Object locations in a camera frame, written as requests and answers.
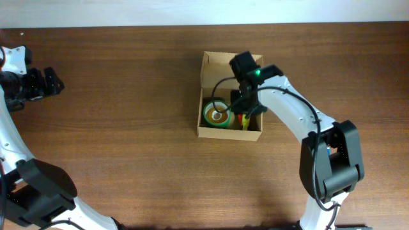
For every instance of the yellow highlighter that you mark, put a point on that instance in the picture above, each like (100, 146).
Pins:
(245, 122)

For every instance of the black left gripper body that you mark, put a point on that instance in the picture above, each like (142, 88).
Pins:
(19, 88)

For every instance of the brown cardboard box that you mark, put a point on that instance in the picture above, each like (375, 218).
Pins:
(216, 73)

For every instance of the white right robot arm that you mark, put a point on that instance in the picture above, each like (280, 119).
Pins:
(331, 162)

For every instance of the small yellow tape roll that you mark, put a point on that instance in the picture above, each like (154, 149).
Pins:
(214, 117)

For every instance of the red stapler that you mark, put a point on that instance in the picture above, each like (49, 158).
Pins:
(239, 118)

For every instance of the green tape roll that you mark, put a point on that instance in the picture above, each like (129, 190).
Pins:
(219, 106)

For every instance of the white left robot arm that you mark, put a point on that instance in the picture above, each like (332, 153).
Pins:
(34, 192)

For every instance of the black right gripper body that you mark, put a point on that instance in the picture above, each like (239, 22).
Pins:
(248, 106)

